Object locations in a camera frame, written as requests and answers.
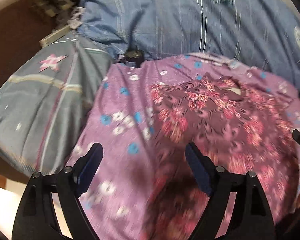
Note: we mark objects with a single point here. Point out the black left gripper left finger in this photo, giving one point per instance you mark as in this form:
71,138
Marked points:
36,217

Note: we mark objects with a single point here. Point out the brown wooden bed headboard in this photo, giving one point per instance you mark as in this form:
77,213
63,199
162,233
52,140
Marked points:
21,29

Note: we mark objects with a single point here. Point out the small black object on bed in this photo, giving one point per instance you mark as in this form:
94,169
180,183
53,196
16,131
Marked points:
132,58

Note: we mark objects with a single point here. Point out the purple floral bedsheet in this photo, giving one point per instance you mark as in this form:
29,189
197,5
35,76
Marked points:
121,120

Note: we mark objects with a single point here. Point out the grey striped star pillow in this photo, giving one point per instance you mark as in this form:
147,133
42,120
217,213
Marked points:
45,103

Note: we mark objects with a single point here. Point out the maroon floral small garment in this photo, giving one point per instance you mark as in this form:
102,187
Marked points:
239,127

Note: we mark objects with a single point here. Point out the blue plaid quilt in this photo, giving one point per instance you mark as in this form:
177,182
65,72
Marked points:
260,33

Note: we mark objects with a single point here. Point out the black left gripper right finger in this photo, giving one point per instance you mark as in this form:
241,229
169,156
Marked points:
237,207

